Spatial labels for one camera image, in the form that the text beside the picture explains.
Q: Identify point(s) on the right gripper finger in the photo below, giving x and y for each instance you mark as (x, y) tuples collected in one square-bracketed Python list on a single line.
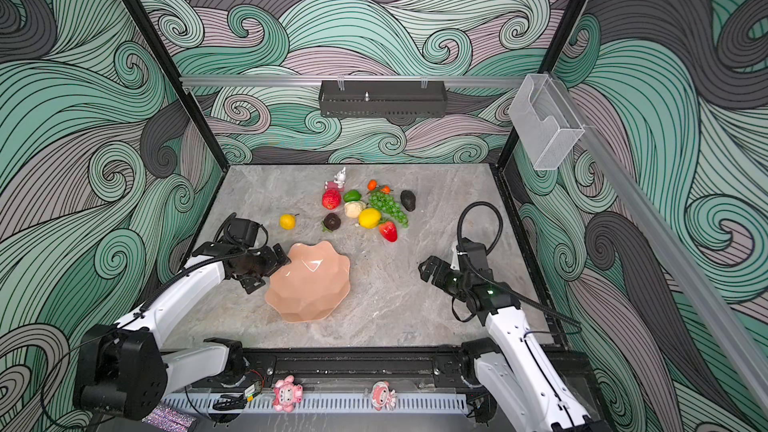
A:
[(454, 288), (431, 268)]

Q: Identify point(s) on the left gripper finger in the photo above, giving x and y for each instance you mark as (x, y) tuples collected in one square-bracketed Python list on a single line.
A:
[(280, 255), (251, 283)]

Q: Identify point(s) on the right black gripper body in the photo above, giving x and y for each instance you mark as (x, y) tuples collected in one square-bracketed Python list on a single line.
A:
[(455, 277)]

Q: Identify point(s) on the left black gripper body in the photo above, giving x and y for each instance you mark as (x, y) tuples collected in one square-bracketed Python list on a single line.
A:
[(260, 265)]

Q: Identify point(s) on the pink scalloped fruit bowl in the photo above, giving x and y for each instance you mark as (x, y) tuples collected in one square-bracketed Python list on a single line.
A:
[(312, 285)]

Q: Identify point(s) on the yellow fake lemon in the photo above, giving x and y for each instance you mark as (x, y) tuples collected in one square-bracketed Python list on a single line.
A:
[(369, 218)]

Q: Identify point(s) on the red fake apple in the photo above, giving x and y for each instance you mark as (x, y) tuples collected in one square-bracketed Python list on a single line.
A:
[(331, 199)]

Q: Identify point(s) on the cream fake pear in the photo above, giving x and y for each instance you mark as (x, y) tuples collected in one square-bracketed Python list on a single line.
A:
[(353, 209)]

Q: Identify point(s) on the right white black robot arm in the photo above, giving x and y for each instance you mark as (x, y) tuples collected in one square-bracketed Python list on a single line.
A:
[(510, 365)]

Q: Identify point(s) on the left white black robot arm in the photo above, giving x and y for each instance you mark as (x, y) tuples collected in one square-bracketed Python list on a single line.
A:
[(122, 370)]

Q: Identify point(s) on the small yellow fake pear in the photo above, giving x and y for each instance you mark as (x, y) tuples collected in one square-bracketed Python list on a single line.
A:
[(288, 221)]

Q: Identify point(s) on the red fake strawberry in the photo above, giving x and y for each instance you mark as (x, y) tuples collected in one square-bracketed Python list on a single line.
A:
[(388, 231)]

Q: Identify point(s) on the dark purple fake mangosteen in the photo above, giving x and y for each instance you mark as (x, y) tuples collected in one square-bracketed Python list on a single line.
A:
[(331, 222)]

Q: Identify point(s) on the dark fake avocado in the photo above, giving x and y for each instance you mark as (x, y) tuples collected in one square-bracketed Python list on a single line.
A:
[(408, 200)]

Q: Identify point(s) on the green fake grape bunch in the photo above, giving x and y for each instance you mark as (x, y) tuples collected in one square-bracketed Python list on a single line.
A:
[(388, 207)]

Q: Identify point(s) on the green fake lime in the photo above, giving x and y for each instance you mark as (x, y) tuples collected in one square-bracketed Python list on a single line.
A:
[(352, 196)]

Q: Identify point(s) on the white rabbit figurine pink base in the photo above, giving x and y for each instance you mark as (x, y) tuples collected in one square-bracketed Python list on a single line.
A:
[(338, 181)]

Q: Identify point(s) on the pink cartoon figurine left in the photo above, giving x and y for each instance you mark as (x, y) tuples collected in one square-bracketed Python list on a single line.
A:
[(287, 394)]

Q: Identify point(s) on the pink cartoon figurine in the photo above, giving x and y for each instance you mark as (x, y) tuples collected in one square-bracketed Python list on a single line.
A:
[(287, 394), (383, 397)]

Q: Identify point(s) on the pink cartoon figurine right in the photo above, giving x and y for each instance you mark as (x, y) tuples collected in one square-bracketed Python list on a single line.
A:
[(383, 397)]

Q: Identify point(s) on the purple glitter cylinder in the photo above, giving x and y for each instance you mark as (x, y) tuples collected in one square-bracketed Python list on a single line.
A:
[(168, 419)]

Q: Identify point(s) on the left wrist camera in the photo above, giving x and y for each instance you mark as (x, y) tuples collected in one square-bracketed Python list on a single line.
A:
[(242, 232)]

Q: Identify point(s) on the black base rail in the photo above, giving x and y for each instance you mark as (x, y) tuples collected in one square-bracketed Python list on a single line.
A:
[(442, 366)]

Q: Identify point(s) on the white slotted cable duct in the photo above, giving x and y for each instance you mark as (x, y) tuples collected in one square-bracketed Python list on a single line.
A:
[(328, 403)]

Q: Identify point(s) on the black perforated wall tray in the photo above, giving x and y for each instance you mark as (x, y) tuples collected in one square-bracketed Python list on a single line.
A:
[(397, 100)]

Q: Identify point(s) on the clear acrylic wall box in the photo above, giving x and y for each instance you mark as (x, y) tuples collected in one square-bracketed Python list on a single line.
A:
[(545, 117)]

